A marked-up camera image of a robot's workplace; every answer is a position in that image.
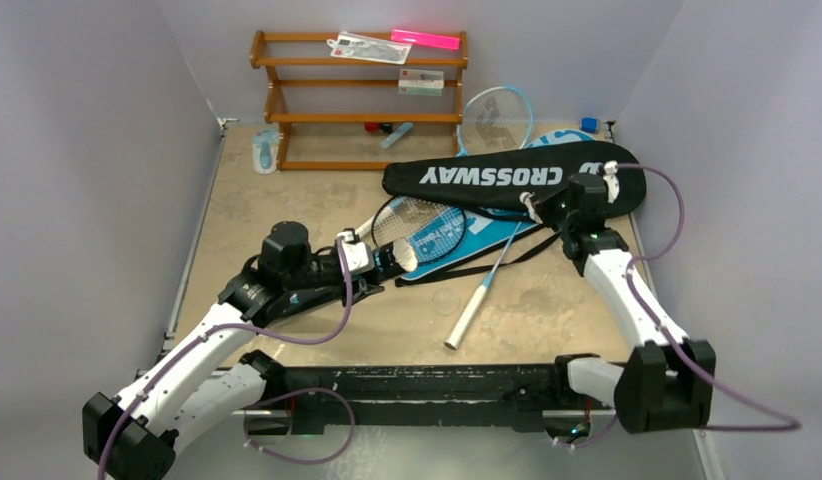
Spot wooden shelf rack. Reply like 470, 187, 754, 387
249, 30, 470, 171

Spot clear plastic tube lid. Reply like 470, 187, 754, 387
431, 288, 461, 316

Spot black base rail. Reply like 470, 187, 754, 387
238, 351, 609, 435

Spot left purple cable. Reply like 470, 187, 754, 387
96, 238, 356, 480

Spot light blue packaged item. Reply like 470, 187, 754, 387
252, 128, 280, 175

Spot light blue strip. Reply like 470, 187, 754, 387
380, 122, 414, 149

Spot white green box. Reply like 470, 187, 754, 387
397, 68, 445, 97

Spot blue racket bag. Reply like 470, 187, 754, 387
384, 127, 601, 276

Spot white racket handle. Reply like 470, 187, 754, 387
444, 222, 522, 350

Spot light blue badminton racket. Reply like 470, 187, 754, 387
456, 86, 534, 156

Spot black Crossway racket bag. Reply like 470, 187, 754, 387
382, 140, 647, 225

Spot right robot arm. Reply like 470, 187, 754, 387
520, 174, 716, 433

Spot white blister package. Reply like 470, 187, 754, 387
325, 32, 412, 65

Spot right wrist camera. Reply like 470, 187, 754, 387
602, 160, 620, 204

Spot small blue cube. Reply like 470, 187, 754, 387
580, 117, 600, 134

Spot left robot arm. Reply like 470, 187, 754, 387
82, 221, 417, 479

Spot black shuttlecock tube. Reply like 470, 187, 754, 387
259, 239, 422, 319

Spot pink bar on shelf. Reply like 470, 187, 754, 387
390, 29, 461, 51

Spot red black small object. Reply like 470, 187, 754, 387
364, 122, 394, 134

